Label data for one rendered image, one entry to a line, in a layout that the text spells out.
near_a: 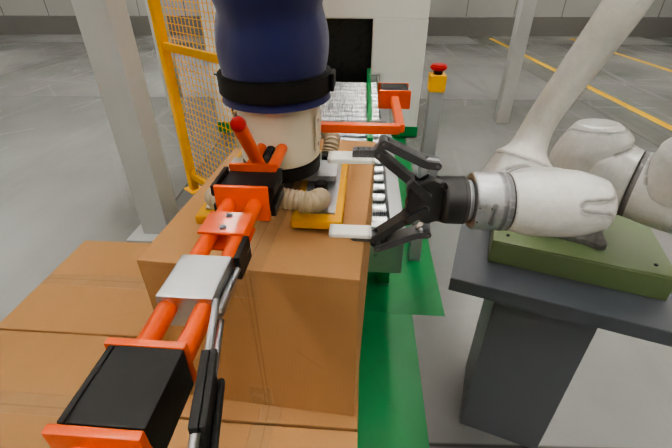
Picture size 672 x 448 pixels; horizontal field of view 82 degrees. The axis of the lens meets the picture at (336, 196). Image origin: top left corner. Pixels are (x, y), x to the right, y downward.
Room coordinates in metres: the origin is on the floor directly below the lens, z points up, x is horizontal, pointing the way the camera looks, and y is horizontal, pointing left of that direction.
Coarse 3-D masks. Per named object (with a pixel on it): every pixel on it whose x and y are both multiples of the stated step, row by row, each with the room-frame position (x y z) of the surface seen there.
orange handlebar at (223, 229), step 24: (264, 144) 0.70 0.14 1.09; (216, 216) 0.44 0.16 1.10; (240, 216) 0.44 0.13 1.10; (216, 240) 0.41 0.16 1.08; (240, 240) 0.40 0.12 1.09; (168, 312) 0.28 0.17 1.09; (192, 312) 0.28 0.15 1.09; (144, 336) 0.24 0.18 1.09; (192, 336) 0.25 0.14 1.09; (192, 360) 0.23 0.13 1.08
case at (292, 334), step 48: (192, 240) 0.59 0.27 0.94; (288, 240) 0.59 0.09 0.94; (336, 240) 0.59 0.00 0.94; (240, 288) 0.51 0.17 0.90; (288, 288) 0.49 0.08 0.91; (336, 288) 0.48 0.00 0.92; (240, 336) 0.51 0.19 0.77; (288, 336) 0.50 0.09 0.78; (336, 336) 0.48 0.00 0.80; (240, 384) 0.51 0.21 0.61; (288, 384) 0.50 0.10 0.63; (336, 384) 0.48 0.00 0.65
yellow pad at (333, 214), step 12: (324, 156) 0.84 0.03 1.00; (324, 180) 0.72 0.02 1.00; (336, 192) 0.71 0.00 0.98; (336, 204) 0.67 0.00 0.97; (300, 216) 0.63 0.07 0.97; (312, 216) 0.63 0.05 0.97; (324, 216) 0.63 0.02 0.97; (336, 216) 0.63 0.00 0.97; (312, 228) 0.61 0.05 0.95; (324, 228) 0.61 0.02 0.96
